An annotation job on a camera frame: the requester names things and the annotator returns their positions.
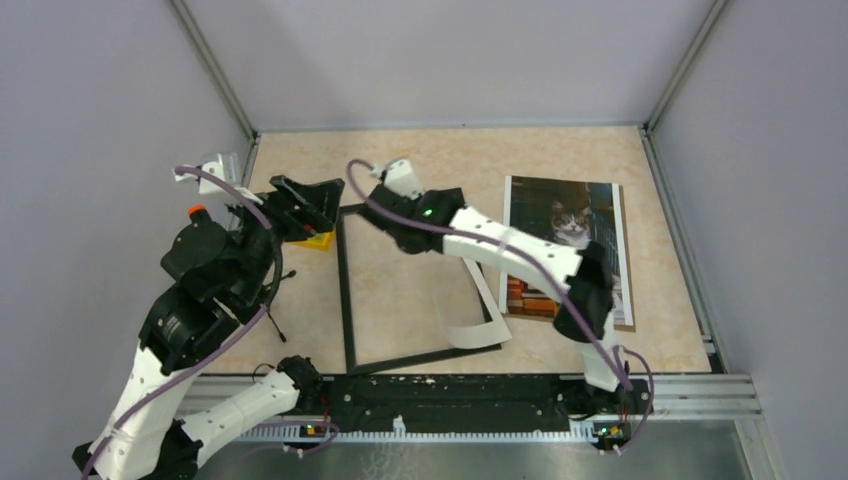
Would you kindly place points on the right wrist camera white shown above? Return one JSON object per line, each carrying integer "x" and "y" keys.
{"x": 399, "y": 177}

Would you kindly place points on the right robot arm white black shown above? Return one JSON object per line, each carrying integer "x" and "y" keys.
{"x": 579, "y": 280}

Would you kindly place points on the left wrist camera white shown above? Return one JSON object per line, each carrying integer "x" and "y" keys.
{"x": 227, "y": 167}

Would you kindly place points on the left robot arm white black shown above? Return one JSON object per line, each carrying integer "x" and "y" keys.
{"x": 185, "y": 330}

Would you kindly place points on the black picture frame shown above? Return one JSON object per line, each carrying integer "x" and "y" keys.
{"x": 353, "y": 367}

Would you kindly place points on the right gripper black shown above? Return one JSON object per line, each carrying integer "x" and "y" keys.
{"x": 417, "y": 200}

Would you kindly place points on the yellow small tray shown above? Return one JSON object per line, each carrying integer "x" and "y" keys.
{"x": 320, "y": 241}

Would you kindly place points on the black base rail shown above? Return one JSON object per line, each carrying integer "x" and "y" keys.
{"x": 471, "y": 403}

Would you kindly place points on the cat photo print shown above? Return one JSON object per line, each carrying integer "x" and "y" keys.
{"x": 570, "y": 218}

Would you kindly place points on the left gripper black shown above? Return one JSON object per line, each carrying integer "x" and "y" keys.
{"x": 319, "y": 204}

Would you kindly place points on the white photo mat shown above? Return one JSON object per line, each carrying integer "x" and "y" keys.
{"x": 489, "y": 327}

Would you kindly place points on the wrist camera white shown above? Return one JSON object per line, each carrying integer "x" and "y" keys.
{"x": 399, "y": 177}
{"x": 227, "y": 167}

